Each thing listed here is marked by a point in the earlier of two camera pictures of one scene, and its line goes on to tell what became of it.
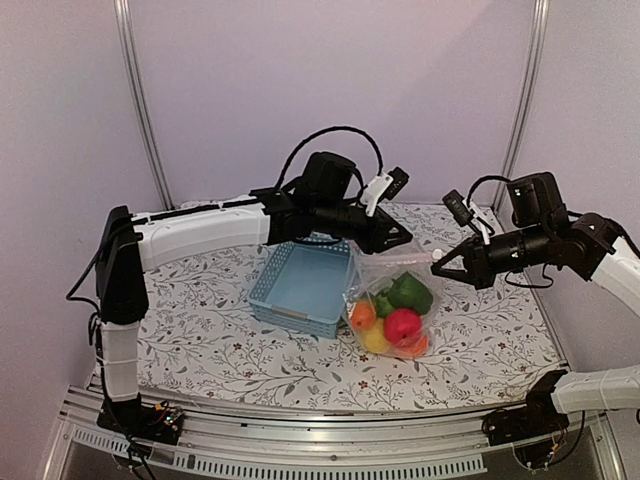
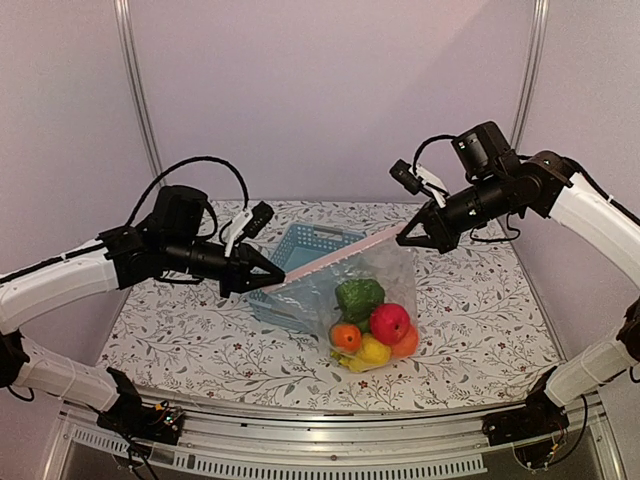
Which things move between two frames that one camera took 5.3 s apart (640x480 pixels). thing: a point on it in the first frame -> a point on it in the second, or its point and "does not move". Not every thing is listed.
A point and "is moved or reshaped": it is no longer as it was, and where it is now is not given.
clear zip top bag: [391, 298] is moved or reshaped
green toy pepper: [407, 291] -> [355, 299]
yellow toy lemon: [374, 340] -> [374, 352]
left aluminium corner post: [138, 77] does not move
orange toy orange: [422, 346] -> [407, 347]
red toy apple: [402, 326] is moved or reshaped
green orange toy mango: [363, 315] -> [346, 337]
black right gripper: [479, 271] -> [442, 234]
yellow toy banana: [350, 309] -> [353, 364]
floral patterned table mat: [200, 340] does not move
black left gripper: [375, 239] -> [237, 275]
